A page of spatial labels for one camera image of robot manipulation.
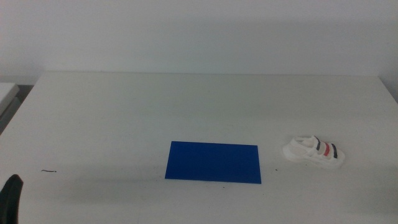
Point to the small dark thread scrap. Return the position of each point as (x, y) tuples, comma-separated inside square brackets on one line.
[(48, 170)]

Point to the blue rectangular mat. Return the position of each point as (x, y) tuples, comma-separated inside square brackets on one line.
[(213, 161)]

